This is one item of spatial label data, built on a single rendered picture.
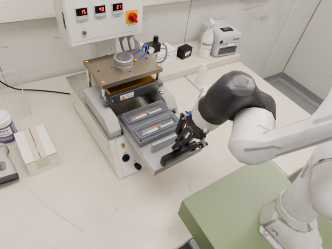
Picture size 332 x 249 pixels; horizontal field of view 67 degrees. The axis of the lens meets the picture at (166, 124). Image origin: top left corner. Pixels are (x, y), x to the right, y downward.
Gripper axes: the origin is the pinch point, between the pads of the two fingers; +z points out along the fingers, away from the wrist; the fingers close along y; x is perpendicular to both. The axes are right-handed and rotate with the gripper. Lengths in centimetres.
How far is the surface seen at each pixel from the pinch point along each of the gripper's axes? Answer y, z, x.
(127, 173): -3.6, 28.9, -12.7
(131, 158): -7.5, 24.9, -9.3
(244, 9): -78, 36, 135
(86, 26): -57, 0, -8
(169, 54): -61, 42, 52
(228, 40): -53, 32, 93
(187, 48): -61, 40, 67
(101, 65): -43.3, 7.3, -7.4
